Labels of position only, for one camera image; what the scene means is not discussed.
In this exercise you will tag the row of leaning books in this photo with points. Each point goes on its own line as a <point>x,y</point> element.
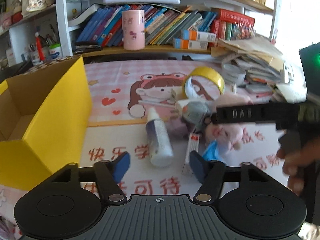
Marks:
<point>103,25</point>

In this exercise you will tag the orange blue box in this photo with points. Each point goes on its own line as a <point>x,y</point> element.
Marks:
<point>189,44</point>
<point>198,36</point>

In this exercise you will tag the yellow tape roll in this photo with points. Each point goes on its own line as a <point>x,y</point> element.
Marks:
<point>203,83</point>

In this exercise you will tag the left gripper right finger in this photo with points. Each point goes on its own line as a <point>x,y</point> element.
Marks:
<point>210,175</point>

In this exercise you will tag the pink plush pig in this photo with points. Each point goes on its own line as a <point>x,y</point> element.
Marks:
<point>227,136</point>

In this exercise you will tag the stack of papers and books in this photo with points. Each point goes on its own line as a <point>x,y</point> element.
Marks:
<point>262,62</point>

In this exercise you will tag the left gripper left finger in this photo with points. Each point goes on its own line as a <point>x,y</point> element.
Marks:
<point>108,175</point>

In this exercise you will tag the grey purple toy car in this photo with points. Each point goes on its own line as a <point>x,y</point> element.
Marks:
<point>196,114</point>

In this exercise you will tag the lower orange blue box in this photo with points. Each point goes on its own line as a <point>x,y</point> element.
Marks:
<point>189,44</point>

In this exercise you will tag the blue object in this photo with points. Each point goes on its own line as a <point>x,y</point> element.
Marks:
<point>214,151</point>

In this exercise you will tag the white cream jar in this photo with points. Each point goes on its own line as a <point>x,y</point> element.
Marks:
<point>55,51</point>

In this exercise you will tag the red dictionary book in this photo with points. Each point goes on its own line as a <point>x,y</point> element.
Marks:
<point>234,17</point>

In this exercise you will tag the small white charger adapter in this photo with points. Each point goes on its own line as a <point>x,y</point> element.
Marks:
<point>286,73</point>

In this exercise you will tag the upper orange blue box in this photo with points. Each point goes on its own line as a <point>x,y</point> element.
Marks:
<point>198,36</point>

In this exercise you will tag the pink cylindrical container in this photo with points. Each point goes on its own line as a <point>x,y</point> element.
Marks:
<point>133,26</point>

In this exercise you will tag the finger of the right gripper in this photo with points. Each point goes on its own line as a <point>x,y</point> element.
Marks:
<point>275,112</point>

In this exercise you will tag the clear tape roll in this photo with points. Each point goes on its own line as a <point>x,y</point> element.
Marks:
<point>233,74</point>

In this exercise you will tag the small red white box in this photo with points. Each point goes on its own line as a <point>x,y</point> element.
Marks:
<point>193,145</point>

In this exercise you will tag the wooden chessboard box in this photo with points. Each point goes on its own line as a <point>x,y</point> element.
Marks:
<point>42,66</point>

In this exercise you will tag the white plastic bottle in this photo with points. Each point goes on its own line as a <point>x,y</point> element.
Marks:
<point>160,149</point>

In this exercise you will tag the person's right hand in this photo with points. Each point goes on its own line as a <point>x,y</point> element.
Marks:
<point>298,159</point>

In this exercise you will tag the white bookshelf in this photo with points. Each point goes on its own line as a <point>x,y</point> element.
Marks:
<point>150,2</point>

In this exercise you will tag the yellow cardboard box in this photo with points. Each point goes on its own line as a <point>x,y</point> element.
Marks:
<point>44,118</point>

